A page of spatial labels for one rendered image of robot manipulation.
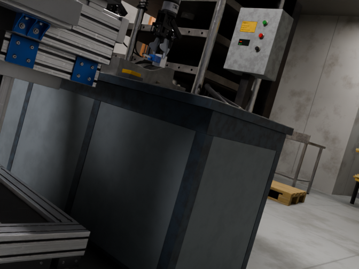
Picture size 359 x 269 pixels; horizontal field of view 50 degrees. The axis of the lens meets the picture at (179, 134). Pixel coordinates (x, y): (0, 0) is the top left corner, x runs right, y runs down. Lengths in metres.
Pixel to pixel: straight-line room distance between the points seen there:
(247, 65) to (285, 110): 6.41
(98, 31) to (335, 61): 7.52
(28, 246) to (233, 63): 1.67
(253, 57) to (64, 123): 1.17
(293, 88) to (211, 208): 7.40
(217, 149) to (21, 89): 1.39
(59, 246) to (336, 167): 7.19
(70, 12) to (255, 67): 1.44
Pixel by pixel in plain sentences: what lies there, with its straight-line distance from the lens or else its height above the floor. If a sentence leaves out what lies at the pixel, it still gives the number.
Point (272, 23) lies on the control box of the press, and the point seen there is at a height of 1.38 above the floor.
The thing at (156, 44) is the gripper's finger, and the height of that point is 1.00.
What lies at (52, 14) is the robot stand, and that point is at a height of 0.89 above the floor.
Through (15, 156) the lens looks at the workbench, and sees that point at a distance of 2.42.
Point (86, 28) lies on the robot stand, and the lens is 1.37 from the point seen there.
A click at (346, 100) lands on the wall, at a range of 8.35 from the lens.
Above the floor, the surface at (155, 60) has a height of 0.92.
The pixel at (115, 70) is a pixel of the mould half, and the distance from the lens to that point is 1.84.
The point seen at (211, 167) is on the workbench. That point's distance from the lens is 1.48.
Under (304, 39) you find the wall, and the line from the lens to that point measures 9.10.
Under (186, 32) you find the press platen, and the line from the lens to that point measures 2.73.
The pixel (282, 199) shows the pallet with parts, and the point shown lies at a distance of 4.92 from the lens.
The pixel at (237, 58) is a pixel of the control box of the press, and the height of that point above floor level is 1.14.
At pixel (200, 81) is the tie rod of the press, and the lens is 2.46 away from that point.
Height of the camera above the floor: 0.72
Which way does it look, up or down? 3 degrees down
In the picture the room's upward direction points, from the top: 16 degrees clockwise
